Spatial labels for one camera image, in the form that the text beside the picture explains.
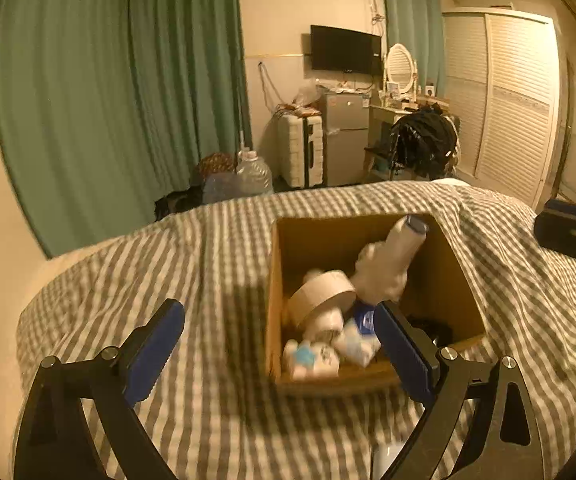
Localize white curved plastic piece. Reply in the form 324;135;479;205
332;318;381;367

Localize white sock purple cuff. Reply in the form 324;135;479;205
384;216;429;274

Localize white plush toy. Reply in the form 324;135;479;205
351;242;414;306

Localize white tape ring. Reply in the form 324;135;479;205
285;268;359;332

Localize white handheld device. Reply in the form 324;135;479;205
303;308;344;344

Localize black clothes on chair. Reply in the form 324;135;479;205
388;104;458;180

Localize white louvered wardrobe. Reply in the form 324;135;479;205
443;8;560;207

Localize wooden dressing table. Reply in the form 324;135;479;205
364;106;459;181

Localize open cardboard box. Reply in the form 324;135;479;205
265;214;486;396

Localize oval white vanity mirror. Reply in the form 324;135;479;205
384;44;417;93

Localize silver mini fridge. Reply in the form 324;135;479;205
318;92;369;186

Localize narrow green curtain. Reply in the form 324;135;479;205
384;0;445;96

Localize white hard-shell suitcase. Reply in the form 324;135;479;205
278;114;324;188

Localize brown patterned bag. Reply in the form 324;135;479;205
197;152;235;182

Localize clear large water bottle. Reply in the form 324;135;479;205
237;148;274;196

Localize large green curtain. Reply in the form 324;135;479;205
0;0;250;257

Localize black wall television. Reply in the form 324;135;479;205
309;25;382;76

